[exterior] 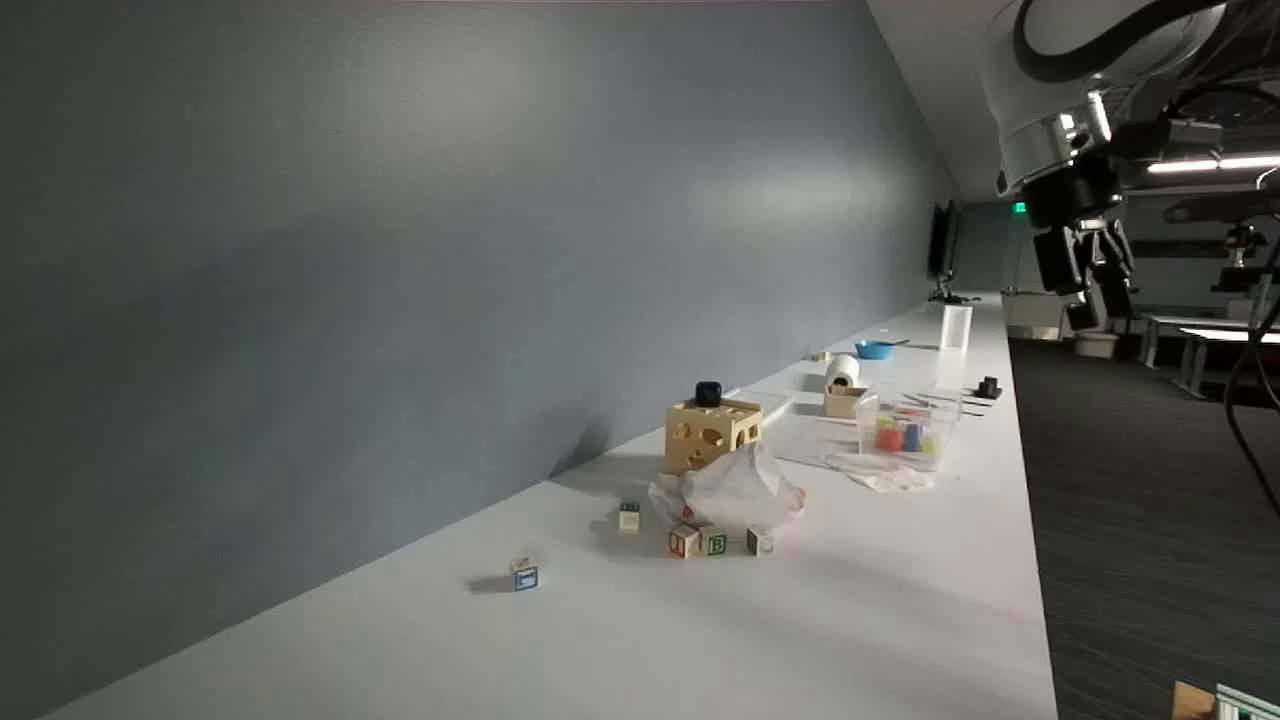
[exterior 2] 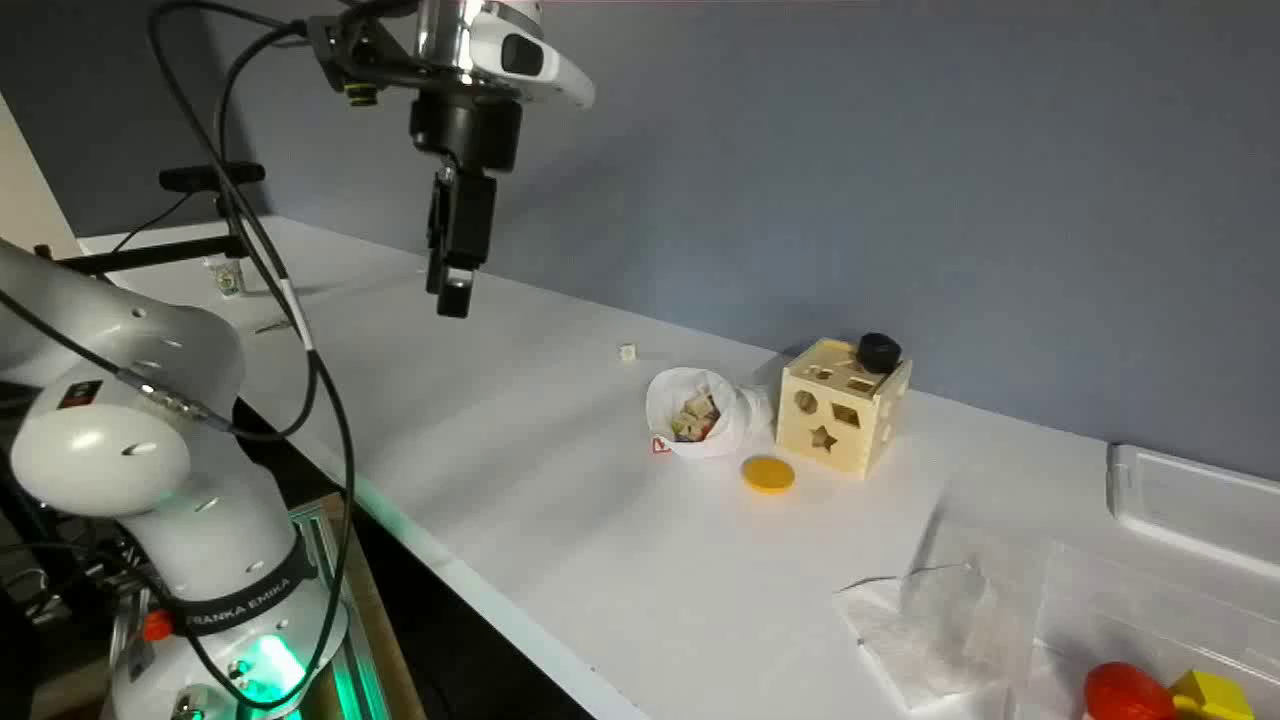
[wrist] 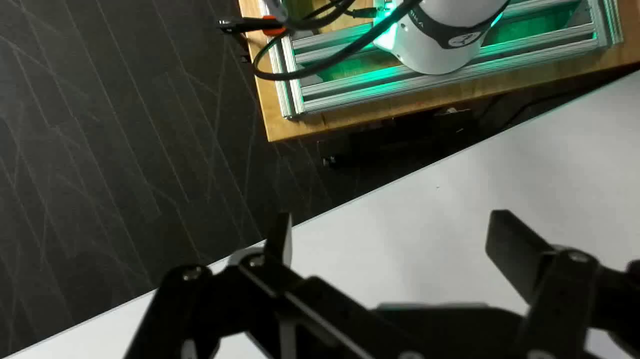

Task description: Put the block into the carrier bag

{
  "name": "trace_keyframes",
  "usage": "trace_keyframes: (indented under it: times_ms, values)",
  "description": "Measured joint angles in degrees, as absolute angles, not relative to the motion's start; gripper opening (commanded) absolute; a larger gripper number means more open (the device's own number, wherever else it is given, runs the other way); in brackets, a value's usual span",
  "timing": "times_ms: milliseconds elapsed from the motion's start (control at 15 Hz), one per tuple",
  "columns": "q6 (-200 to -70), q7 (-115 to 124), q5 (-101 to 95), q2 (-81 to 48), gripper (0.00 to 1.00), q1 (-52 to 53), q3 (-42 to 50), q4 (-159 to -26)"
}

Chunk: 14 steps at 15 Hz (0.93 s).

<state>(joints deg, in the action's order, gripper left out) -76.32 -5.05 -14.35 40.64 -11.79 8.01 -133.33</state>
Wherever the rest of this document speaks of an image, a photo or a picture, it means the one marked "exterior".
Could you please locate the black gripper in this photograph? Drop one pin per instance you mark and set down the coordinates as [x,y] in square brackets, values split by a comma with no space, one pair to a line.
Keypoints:
[1062,247]

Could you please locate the green letter B wooden block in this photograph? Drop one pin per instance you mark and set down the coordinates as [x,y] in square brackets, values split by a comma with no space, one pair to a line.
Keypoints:
[717,542]

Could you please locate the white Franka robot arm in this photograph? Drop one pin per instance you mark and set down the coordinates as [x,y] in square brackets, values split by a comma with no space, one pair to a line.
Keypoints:
[1054,82]

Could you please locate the pale wooden letter block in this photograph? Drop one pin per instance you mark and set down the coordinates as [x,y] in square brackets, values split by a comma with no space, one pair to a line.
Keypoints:
[759,542]
[628,519]

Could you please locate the red letter J wooden block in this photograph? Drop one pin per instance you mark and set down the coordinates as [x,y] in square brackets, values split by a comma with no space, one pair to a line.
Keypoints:
[684,542]

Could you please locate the small blue block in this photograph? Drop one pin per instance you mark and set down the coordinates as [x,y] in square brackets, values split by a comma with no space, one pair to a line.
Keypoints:
[525,573]

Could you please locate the white bin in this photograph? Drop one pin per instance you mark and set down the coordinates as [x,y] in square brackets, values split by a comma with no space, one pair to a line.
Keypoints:
[1097,344]

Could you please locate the white background table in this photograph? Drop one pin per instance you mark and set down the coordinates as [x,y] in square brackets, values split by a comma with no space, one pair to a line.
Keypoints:
[1224,335]

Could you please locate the green indicator light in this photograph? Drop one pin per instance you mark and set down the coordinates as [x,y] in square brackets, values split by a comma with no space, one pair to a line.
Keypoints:
[1022,211]

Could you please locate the small black object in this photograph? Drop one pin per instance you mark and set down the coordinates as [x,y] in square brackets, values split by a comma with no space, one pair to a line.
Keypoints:
[984,391]

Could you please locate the clear tall plastic cup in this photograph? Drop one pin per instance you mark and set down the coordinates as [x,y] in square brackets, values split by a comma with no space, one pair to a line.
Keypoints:
[955,331]

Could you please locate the ceiling strip light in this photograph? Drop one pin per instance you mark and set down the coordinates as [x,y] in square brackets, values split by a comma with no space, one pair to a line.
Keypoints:
[1207,164]

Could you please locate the blue bowl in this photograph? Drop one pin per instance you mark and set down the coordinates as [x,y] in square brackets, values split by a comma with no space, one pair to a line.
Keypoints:
[875,349]

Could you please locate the clear container with coloured pieces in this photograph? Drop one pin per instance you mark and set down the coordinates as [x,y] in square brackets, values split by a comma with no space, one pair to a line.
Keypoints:
[907,432]

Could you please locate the white tape roll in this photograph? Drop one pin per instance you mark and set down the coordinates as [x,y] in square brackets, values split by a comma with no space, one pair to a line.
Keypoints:
[841,365]

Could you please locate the clear plastic sheet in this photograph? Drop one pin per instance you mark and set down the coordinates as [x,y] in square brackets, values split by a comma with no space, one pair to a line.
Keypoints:
[883,469]

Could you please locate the black cylinder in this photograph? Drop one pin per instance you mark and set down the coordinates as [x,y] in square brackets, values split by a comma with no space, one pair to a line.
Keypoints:
[706,393]

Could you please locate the wooden shape sorter box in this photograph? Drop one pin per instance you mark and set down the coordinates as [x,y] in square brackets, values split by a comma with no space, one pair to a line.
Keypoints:
[706,432]

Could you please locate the white green box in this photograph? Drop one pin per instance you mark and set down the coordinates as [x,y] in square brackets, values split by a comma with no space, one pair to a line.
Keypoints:
[1245,705]

